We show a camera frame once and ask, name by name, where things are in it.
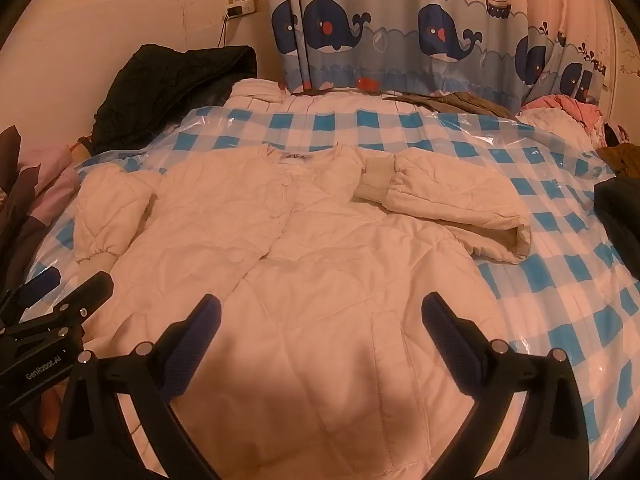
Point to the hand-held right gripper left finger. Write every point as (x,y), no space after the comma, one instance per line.
(197,331)

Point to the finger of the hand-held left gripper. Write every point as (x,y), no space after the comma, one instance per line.
(11,302)
(75,301)

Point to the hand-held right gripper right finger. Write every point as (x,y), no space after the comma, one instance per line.
(450,335)

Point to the white quilted jacket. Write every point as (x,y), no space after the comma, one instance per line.
(310,260)

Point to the pink clothes pile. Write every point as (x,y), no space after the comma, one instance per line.
(570,110)

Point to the blue checkered bed cover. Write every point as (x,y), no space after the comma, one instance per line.
(550,270)

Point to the pink and brown blanket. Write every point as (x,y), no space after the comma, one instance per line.
(35,185)

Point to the dark cloth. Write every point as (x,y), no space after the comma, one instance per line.
(620,220)

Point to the black padded jacket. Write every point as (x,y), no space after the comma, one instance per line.
(165,90)

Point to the olive green cloth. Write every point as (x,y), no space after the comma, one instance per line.
(450,102)

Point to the brown cloth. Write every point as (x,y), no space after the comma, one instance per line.
(622,157)

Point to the white duvet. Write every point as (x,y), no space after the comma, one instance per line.
(310,102)

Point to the whale print curtain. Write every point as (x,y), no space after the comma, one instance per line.
(400,25)

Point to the white wall power socket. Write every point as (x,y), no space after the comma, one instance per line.
(241,5)

